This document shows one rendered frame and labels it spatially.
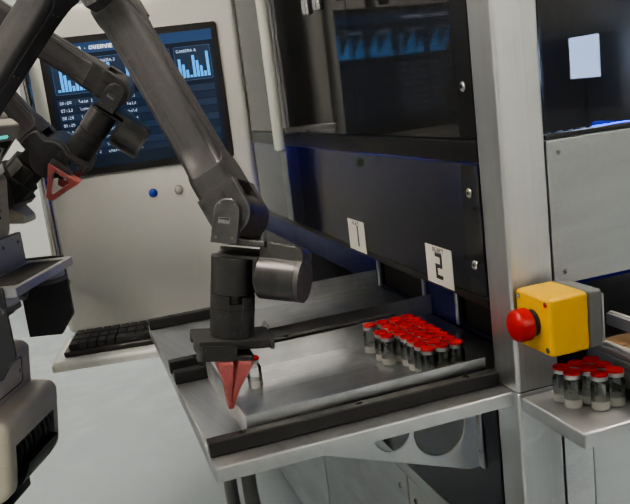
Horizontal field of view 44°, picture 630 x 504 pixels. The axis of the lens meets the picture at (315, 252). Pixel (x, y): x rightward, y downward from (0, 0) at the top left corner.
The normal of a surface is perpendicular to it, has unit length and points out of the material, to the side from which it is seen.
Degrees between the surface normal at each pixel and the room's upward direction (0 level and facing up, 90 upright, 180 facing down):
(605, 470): 90
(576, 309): 90
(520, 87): 90
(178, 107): 73
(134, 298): 90
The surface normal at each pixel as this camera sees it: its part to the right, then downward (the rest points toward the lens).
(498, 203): -0.94, 0.18
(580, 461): 0.31, 0.15
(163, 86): -0.26, -0.07
